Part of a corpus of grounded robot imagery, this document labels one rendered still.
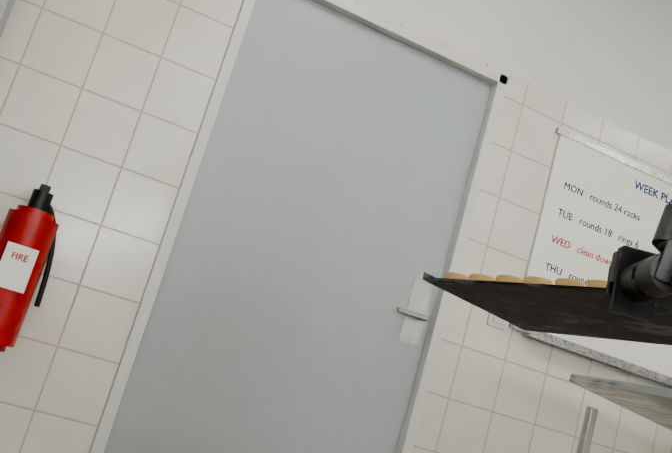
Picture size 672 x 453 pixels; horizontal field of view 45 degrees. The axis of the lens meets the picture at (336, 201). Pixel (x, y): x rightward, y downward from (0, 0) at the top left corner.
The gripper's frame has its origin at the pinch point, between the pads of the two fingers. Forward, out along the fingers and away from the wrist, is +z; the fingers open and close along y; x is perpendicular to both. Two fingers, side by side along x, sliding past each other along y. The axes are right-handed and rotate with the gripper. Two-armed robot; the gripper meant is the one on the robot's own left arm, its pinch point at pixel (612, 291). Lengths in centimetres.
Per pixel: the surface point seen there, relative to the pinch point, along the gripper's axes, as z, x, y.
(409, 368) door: 182, -2, 5
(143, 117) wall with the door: 136, -113, -49
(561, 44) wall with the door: 183, 30, -140
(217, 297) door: 156, -75, 0
